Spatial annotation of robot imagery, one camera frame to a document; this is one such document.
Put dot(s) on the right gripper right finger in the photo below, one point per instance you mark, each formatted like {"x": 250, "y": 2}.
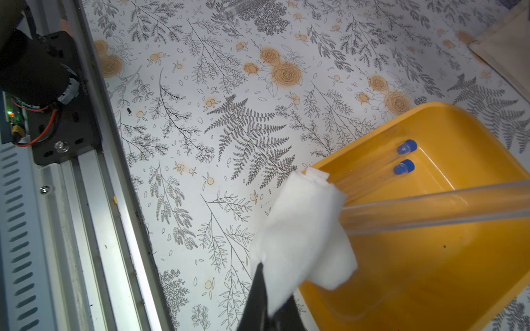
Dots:
{"x": 287, "y": 318}

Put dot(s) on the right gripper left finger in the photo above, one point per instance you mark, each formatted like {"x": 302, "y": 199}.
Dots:
{"x": 254, "y": 317}

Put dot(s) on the white wipe cloth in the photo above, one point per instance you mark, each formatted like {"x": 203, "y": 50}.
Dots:
{"x": 302, "y": 239}

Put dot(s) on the test tube blue cap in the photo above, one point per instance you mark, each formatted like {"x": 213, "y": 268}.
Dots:
{"x": 473, "y": 205}
{"x": 356, "y": 187}
{"x": 391, "y": 158}

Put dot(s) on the yellow plastic tray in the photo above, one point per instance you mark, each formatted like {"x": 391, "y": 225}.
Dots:
{"x": 456, "y": 277}

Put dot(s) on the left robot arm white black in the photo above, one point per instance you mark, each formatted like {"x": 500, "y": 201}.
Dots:
{"x": 37, "y": 71}

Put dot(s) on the beige canvas tote bag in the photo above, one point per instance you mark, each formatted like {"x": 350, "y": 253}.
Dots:
{"x": 505, "y": 47}

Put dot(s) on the aluminium mounting rail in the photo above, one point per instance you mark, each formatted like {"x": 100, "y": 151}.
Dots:
{"x": 75, "y": 253}

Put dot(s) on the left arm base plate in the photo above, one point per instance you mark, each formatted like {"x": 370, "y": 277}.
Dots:
{"x": 75, "y": 130}

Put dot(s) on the left controller board with wires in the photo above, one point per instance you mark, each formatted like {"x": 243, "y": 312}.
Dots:
{"x": 17, "y": 117}

